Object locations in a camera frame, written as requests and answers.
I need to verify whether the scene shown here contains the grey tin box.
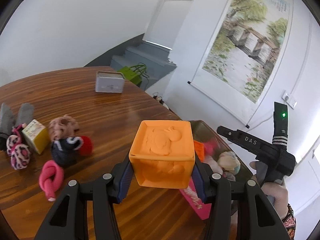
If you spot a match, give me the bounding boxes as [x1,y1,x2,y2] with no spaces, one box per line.
[95,71,125,94]

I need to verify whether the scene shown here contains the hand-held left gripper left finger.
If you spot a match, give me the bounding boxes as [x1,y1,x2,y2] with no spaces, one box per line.
[34,159,133,240]

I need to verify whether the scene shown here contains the white door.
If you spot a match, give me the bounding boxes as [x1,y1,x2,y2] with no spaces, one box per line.
[144,0,200,50]

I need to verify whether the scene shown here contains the pink beige sock bundle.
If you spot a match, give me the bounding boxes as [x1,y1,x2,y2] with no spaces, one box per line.
[48,114,79,140]

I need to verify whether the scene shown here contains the pastel sock ball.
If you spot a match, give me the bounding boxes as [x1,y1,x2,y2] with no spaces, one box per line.
[217,151,241,174]

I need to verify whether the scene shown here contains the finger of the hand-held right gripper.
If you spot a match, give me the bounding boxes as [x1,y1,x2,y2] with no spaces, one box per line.
[216,126,271,155]

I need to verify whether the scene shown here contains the white wall socket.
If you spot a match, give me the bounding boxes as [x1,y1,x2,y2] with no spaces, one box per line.
[282,90,298,109]

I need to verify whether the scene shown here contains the landscape wall scroll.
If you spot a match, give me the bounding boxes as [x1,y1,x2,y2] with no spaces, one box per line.
[187,0,294,128]

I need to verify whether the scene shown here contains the wooden desk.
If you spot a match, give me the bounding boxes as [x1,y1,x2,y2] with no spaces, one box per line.
[0,66,240,240]

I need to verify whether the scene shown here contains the grey staircase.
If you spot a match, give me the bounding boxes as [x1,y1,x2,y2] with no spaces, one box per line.
[84,33,177,90]

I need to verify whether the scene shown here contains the black sock with red trim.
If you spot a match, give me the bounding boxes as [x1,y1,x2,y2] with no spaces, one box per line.
[51,135,93,167]

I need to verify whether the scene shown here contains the green paper bag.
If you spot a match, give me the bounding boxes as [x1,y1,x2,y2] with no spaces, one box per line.
[117,64,148,85]

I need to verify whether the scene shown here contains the pink leopard print sock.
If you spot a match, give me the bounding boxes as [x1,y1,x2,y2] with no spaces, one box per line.
[6,123,32,170]

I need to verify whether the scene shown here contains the person's right hand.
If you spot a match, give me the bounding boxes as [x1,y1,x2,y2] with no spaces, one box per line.
[249,161,290,220]

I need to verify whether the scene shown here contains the orange figure-embossed soft cube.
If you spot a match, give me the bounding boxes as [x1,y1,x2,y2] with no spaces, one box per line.
[129,120,196,189]

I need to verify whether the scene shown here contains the small yellow green box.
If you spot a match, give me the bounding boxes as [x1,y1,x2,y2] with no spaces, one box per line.
[21,119,49,155]

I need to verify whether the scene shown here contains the orange heart-embossed soft cube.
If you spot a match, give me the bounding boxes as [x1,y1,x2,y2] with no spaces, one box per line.
[194,140,206,160]

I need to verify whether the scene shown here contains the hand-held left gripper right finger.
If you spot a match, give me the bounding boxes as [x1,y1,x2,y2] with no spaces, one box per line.
[191,152,290,240]

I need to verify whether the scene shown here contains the pink cardboard box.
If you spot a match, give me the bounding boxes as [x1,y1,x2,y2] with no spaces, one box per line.
[179,120,255,220]

